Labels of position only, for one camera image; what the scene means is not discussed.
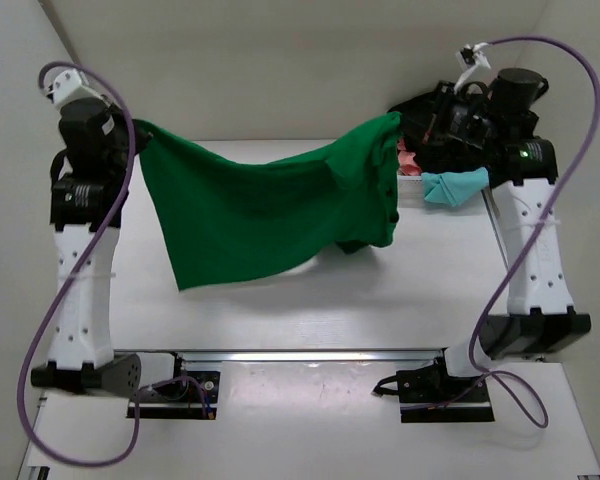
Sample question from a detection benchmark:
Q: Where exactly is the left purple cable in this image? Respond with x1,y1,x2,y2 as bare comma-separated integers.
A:
17,61,216,469

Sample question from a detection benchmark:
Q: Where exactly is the purple cable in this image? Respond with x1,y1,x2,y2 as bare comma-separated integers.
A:
469,35,600,431
17,61,216,469

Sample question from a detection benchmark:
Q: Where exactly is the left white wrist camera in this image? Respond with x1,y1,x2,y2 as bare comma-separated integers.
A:
43,69,100,110

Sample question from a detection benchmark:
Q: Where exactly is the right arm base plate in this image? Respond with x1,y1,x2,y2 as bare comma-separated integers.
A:
372,357,495,424

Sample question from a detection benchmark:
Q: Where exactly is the aluminium table rail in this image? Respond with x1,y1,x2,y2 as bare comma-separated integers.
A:
117,348,443,363

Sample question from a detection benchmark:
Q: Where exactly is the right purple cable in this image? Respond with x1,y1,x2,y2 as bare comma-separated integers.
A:
469,35,600,431

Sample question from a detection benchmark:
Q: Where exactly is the white plastic basket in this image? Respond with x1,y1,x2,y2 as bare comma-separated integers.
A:
397,175,424,202

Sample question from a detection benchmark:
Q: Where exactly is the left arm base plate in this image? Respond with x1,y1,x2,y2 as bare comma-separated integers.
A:
127,362,221,421

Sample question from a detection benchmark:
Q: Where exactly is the teal t shirt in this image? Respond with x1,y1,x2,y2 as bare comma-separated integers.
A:
421,167,489,207

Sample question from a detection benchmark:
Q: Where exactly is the black t shirt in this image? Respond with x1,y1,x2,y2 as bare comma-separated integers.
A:
388,92,442,152

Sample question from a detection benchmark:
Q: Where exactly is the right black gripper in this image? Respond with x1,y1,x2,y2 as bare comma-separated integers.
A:
389,83,496,149

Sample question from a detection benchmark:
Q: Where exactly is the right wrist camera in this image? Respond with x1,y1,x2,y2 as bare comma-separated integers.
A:
454,42,491,92

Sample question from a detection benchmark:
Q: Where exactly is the pink t shirt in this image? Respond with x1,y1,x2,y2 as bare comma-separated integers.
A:
397,139,422,177

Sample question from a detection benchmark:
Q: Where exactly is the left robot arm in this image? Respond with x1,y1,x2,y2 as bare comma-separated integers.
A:
30,97,141,398

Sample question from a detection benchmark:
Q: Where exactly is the green t shirt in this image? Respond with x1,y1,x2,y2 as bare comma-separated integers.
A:
137,113,401,290

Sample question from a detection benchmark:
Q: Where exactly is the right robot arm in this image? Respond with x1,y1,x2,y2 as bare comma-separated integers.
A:
419,68,591,401

